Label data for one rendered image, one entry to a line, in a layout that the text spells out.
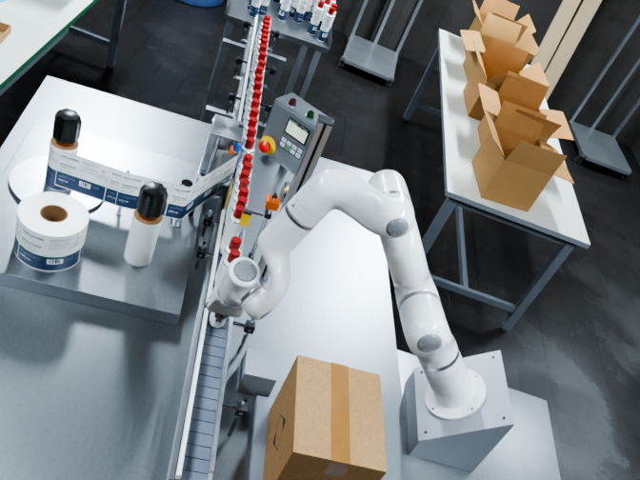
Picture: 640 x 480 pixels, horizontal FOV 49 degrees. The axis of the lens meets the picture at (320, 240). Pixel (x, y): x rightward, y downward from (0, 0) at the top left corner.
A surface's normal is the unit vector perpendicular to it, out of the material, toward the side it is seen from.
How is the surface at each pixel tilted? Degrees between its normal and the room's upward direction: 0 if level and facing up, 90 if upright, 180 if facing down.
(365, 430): 0
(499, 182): 90
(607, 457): 0
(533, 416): 0
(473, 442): 90
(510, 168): 90
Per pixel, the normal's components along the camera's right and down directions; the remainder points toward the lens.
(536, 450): 0.33, -0.72
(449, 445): -0.06, 0.62
